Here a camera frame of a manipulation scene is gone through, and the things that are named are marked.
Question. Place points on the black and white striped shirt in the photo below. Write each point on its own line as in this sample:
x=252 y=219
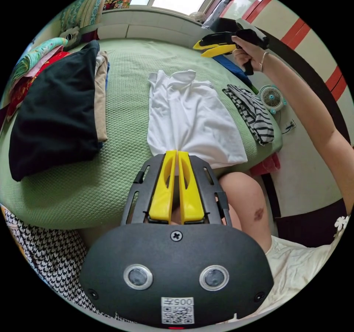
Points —
x=253 y=113

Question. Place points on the white t-shirt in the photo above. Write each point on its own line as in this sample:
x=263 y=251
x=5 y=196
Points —
x=188 y=121

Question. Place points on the small teal fan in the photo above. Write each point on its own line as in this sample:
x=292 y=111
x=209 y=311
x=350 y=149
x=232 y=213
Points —
x=272 y=99

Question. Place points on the pile of clothes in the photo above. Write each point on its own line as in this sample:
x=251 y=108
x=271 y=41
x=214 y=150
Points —
x=55 y=110

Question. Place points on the green patterned curtain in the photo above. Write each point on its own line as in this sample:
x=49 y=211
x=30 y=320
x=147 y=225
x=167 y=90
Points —
x=83 y=11

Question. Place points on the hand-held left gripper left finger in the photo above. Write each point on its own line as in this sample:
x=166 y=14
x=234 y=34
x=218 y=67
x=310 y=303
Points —
x=161 y=199

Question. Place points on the plush toy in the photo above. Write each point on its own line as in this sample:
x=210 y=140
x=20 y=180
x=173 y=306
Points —
x=69 y=36

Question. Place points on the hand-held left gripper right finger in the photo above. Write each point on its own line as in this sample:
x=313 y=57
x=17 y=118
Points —
x=190 y=202

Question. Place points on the person's body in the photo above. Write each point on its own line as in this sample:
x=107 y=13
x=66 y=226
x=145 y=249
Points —
x=246 y=199

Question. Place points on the white fan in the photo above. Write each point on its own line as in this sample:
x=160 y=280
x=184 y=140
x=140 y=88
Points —
x=197 y=17

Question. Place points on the colourful printed bag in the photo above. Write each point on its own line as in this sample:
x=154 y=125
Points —
x=117 y=1

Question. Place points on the red cloth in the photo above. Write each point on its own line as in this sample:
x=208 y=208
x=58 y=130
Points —
x=267 y=166

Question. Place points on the bed with green mat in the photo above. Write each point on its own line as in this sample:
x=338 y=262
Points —
x=124 y=188

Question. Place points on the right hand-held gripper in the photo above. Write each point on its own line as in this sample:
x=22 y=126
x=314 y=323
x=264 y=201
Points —
x=253 y=39

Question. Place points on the blue cloth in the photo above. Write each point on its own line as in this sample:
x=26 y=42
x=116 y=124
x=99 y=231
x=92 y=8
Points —
x=235 y=69

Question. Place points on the person's right forearm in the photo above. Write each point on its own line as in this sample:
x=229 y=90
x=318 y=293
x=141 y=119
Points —
x=307 y=110

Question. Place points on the person's right hand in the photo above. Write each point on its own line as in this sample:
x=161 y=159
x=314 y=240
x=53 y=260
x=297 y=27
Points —
x=249 y=54

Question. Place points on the houndstooth patterned cloth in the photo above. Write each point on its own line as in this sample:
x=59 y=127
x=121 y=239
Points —
x=52 y=260

